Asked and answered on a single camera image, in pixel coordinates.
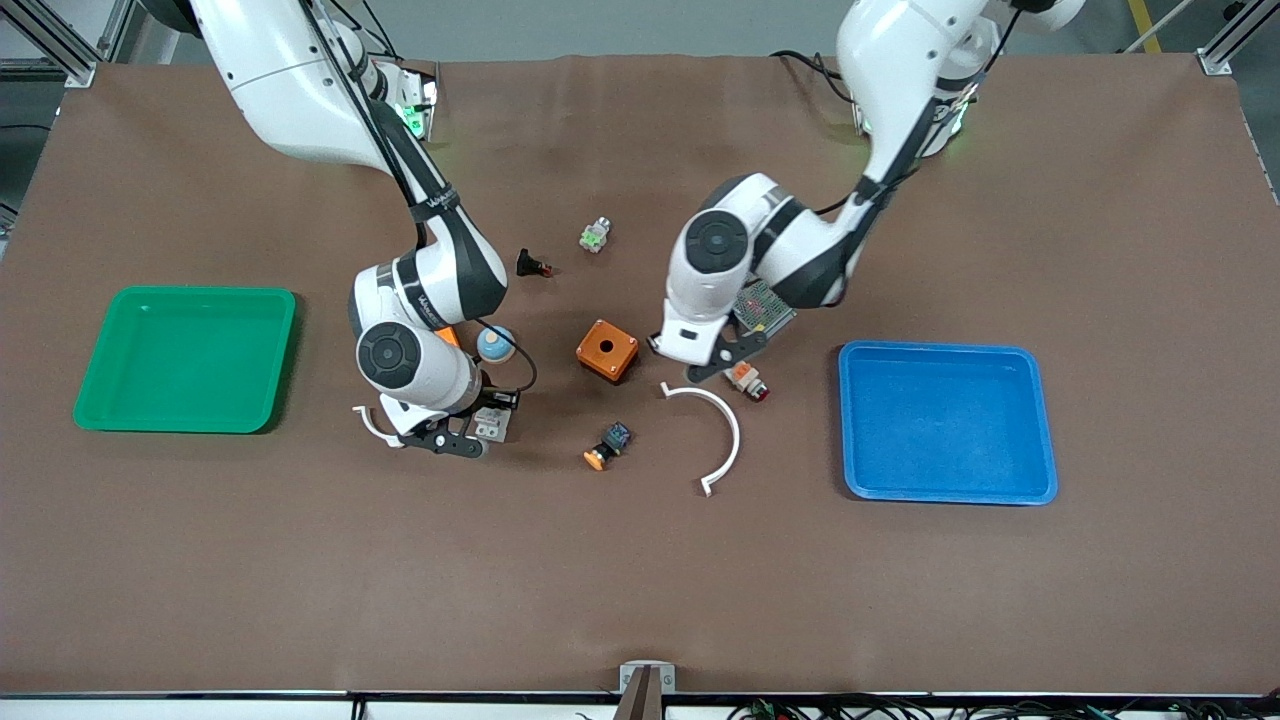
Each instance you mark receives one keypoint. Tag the grey metal block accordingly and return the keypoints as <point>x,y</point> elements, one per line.
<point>492,425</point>

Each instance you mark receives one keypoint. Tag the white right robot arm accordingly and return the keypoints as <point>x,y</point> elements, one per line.
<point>300,100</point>

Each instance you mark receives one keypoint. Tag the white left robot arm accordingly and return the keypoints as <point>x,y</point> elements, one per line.
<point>900,60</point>

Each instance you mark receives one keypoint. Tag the red push button orange block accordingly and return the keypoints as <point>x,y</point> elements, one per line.
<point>745,377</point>

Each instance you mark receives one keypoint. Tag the small white pipe clamp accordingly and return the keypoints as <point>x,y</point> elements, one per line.
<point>366,423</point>

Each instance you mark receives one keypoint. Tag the metal mesh power supply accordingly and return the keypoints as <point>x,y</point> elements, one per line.
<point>765,305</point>

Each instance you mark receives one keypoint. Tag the large white pipe clamp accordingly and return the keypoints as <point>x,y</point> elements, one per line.
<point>735,435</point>

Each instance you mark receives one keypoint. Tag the orange button box black base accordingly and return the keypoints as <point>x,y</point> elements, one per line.
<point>615,360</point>
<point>450,337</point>

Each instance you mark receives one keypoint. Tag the blue dome round component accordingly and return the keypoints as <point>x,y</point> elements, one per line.
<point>495,347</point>

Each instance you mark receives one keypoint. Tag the yellow mushroom push button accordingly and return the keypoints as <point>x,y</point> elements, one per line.
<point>610,442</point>

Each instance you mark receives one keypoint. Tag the green white small connector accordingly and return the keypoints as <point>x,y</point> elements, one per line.
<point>595,237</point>

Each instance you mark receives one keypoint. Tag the blue plastic tray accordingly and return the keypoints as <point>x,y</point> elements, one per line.
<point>945,420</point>

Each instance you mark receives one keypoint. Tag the green plastic tray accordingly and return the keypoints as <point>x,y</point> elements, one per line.
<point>185,360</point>

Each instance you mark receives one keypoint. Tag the grey metal bracket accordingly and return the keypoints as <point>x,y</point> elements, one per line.
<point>647,678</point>

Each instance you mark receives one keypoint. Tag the aluminium frame profile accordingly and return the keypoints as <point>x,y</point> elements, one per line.
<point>1225,45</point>
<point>60,40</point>

